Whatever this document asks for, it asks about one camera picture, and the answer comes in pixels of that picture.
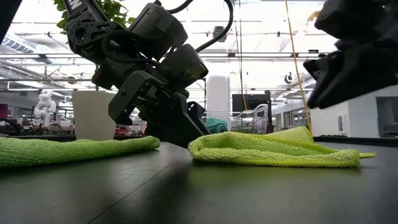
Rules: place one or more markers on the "white wall box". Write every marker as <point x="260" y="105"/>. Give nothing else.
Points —
<point x="341" y="124"/>

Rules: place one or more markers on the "clear plastic bin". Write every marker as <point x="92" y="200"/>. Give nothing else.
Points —
<point x="258" y="118"/>

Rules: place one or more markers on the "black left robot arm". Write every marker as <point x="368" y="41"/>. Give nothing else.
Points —
<point x="87" y="31"/>

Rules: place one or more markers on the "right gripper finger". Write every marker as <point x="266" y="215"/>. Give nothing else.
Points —
<point x="325" y="65"/>
<point x="357" y="77"/>

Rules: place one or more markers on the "round ceiling fixture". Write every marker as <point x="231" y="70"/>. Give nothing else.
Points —
<point x="289" y="77"/>

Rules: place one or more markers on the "green microfiber towel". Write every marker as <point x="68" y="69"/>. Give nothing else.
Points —
<point x="62" y="151"/>

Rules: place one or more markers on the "yellow-green microfiber towel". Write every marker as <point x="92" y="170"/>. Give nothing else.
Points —
<point x="264" y="149"/>

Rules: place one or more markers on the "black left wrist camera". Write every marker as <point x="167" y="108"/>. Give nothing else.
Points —
<point x="186" y="67"/>

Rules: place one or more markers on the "white round pillar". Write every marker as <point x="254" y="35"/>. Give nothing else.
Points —
<point x="218" y="93"/>

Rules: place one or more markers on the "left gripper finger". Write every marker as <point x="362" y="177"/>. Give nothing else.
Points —
<point x="199" y="116"/>
<point x="174" y="124"/>

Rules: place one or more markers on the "teal microfiber towel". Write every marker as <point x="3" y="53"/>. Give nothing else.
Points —
<point x="216" y="126"/>

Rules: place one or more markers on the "black ceiling camera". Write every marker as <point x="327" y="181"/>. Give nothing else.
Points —
<point x="219" y="34"/>

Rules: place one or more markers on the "white plant pot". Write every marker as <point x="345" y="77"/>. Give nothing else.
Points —
<point x="90" y="115"/>

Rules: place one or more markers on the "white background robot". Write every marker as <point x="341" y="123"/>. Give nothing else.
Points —
<point x="45" y="105"/>

